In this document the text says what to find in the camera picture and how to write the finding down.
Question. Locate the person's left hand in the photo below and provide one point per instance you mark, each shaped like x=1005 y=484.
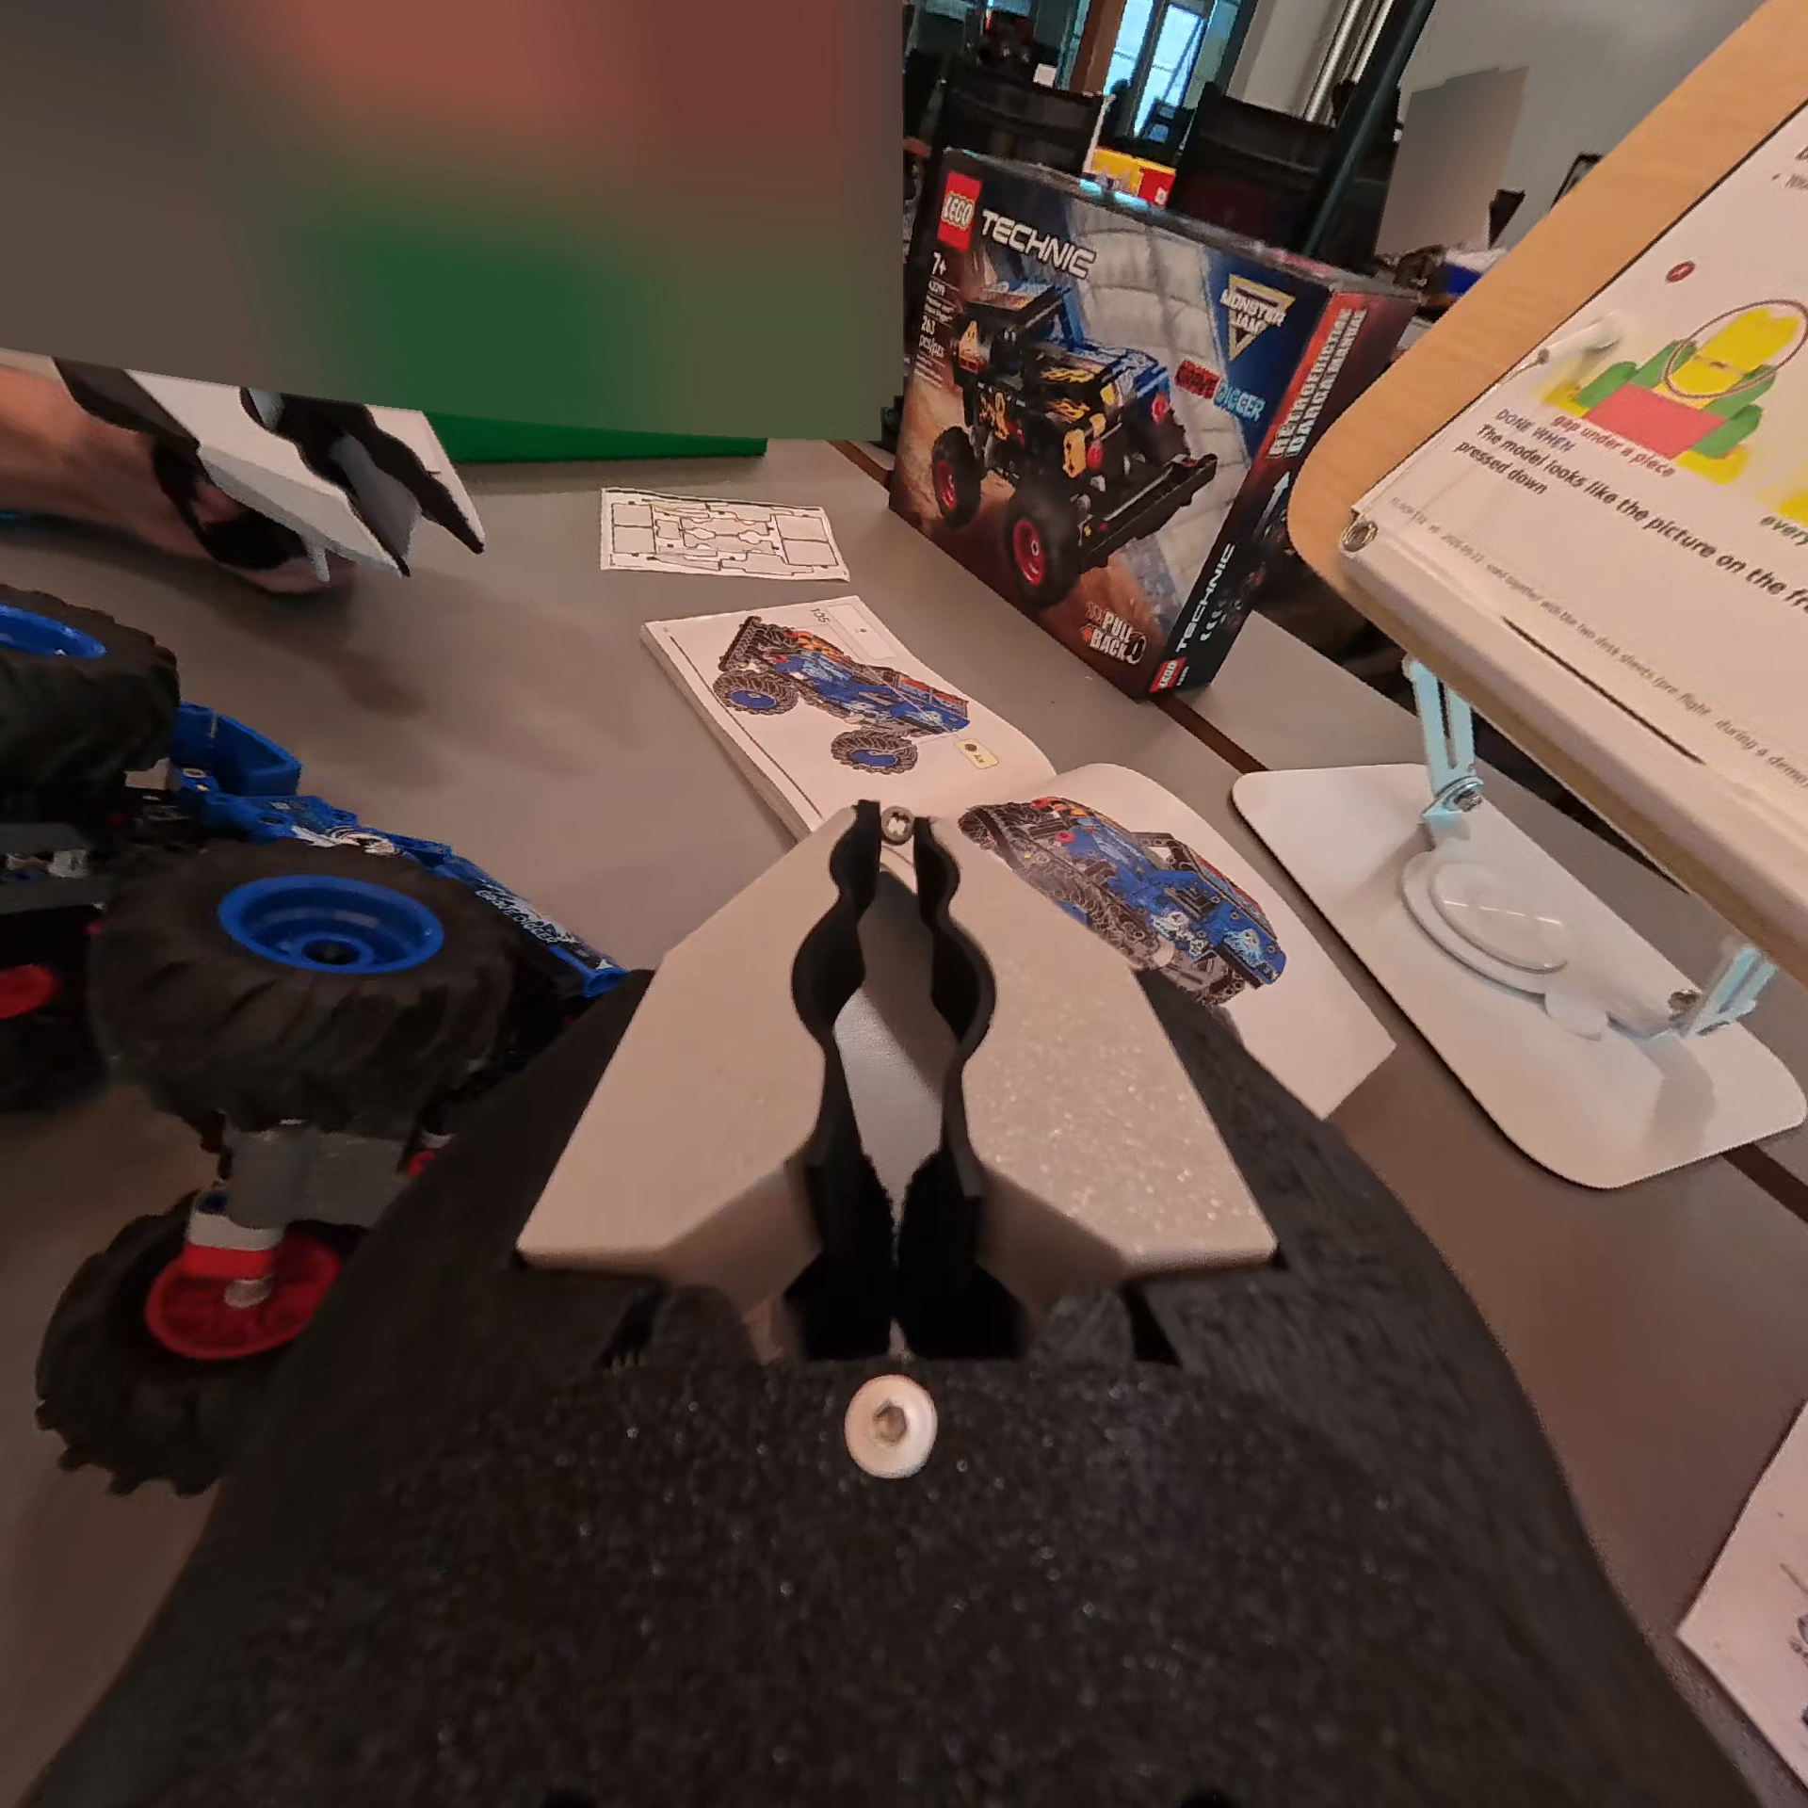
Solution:
x=70 y=467

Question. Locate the black pole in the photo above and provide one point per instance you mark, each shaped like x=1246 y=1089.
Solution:
x=1365 y=126

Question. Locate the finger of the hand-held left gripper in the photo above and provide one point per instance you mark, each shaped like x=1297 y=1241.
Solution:
x=279 y=471
x=424 y=467

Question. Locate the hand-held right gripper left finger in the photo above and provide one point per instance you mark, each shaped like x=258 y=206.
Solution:
x=678 y=1102

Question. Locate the blue lego monster truck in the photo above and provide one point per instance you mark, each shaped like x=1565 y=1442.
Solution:
x=306 y=972

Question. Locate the green flat object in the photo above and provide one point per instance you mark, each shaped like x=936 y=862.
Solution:
x=597 y=441

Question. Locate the white sticker sheet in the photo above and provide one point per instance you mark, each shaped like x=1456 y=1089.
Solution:
x=723 y=531

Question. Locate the white board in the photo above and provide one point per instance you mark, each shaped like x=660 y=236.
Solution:
x=1456 y=156

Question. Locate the printed instruction sheet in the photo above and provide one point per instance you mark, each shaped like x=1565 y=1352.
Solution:
x=1626 y=467

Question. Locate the lego instruction booklet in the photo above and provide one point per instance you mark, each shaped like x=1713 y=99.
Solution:
x=845 y=706

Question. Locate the black chair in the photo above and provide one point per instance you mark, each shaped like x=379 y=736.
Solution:
x=1009 y=121
x=1256 y=181

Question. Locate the lego set box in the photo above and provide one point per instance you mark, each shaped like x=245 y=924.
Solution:
x=1101 y=426

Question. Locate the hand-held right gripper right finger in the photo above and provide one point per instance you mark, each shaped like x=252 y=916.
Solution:
x=1117 y=1114

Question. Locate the white paper sheet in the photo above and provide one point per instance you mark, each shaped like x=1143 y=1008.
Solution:
x=1761 y=1628

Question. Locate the wooden document stand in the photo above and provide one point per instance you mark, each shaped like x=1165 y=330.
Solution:
x=1471 y=251

